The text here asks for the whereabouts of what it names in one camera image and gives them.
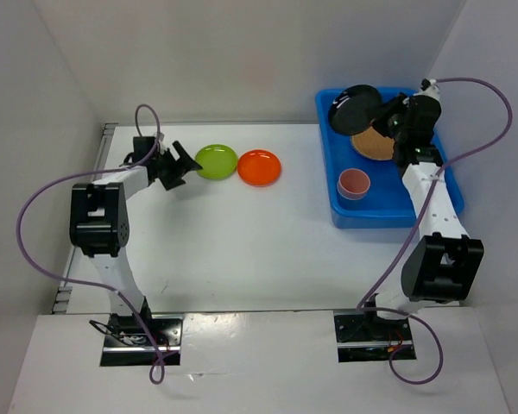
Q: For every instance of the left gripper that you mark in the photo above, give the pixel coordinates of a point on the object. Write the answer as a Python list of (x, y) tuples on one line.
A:
[(180, 166)]

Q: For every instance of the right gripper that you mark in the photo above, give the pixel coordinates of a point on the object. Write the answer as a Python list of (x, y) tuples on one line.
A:
[(399, 103)]

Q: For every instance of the brown woven bamboo tray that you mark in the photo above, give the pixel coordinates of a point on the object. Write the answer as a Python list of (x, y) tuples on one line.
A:
[(372, 145)]

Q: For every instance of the green plastic plate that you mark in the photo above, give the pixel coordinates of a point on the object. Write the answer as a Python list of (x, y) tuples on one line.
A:
[(217, 161)]

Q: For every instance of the black plastic plate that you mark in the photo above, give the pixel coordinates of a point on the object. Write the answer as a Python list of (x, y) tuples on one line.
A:
[(350, 111)]

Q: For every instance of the pink plastic cup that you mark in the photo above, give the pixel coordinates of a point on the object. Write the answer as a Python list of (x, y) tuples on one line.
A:
[(353, 176)]

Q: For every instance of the orange plastic plate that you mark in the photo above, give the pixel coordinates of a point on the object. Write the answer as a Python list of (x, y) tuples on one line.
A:
[(259, 167)]

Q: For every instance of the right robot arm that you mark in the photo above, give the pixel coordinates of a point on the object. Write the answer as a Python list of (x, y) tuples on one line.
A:
[(442, 267)]

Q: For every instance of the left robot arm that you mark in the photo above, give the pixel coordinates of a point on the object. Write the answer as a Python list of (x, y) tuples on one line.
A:
[(99, 223)]

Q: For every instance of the blue plastic bin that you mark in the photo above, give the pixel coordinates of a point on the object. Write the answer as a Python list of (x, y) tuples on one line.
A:
[(387, 204)]

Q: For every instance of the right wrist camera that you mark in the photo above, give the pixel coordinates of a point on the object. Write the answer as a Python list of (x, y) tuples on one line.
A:
[(429, 88)]

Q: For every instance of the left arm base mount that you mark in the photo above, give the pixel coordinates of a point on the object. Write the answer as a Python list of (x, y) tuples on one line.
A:
[(123, 348)]

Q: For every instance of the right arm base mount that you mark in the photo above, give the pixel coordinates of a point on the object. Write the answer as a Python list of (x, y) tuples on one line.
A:
[(364, 338)]

